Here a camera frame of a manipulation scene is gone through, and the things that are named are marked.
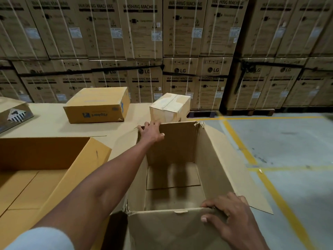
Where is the person's right hand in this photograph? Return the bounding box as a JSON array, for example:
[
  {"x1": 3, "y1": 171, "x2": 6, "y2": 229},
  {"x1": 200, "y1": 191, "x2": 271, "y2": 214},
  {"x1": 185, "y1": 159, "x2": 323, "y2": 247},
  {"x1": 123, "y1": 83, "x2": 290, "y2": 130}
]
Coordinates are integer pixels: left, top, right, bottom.
[{"x1": 200, "y1": 192, "x2": 266, "y2": 247}]

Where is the person's left hand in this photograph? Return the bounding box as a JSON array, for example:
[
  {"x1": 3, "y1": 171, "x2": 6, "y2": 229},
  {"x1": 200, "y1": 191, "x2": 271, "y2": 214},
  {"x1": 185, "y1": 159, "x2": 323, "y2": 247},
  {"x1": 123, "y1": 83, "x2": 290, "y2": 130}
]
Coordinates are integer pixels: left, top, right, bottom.
[{"x1": 137, "y1": 120, "x2": 166, "y2": 148}]

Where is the small pale cardboard box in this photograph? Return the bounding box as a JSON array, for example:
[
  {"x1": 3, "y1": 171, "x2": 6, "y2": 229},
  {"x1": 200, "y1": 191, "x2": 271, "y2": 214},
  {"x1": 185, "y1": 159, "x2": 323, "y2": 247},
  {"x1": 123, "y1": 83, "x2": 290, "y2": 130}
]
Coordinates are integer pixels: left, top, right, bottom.
[{"x1": 150, "y1": 93, "x2": 191, "y2": 123}]

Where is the blue logo yellow cardboard box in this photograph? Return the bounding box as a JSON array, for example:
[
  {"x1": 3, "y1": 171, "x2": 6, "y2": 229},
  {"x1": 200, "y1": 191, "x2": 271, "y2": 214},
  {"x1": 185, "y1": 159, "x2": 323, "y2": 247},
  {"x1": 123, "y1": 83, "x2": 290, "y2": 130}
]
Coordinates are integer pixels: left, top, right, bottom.
[{"x1": 63, "y1": 87, "x2": 130, "y2": 124}]

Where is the green white CM-1 box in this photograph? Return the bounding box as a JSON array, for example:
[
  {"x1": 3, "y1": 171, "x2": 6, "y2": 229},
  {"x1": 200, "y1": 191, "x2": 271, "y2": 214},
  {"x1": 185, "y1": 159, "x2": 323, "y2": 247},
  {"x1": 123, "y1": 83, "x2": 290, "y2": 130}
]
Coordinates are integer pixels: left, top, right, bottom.
[{"x1": 122, "y1": 120, "x2": 274, "y2": 250}]

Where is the large yellow cardboard box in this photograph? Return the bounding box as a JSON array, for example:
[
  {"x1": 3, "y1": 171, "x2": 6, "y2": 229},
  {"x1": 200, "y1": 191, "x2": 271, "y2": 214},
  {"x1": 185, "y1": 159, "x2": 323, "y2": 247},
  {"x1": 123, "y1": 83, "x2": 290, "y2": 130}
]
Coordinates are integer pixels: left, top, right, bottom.
[{"x1": 0, "y1": 137, "x2": 112, "y2": 250}]

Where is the taped box with hazard label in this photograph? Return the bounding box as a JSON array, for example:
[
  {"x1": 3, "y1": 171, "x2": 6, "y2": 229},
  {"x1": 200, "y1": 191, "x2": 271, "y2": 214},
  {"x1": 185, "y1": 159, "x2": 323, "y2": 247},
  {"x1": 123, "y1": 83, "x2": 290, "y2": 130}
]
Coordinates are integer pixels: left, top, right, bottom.
[{"x1": 0, "y1": 97, "x2": 34, "y2": 134}]

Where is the wooden pallet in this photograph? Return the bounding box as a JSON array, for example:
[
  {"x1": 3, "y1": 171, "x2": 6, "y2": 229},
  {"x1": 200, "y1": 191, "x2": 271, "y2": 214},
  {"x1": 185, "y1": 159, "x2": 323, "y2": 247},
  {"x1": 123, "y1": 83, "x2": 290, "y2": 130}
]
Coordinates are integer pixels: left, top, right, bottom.
[{"x1": 226, "y1": 108, "x2": 276, "y2": 117}]

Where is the light blue sleeve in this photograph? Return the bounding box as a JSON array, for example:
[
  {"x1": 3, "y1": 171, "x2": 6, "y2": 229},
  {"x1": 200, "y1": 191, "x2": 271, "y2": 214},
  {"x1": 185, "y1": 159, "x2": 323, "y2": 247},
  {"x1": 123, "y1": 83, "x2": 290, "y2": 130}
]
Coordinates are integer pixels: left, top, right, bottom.
[{"x1": 4, "y1": 227, "x2": 76, "y2": 250}]

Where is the wall of strapped appliance cartons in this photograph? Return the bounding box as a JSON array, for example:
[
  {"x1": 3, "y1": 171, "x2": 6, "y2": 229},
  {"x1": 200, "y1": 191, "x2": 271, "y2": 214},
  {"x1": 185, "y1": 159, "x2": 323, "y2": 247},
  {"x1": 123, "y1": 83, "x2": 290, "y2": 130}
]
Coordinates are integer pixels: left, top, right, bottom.
[{"x1": 0, "y1": 0, "x2": 333, "y2": 111}]

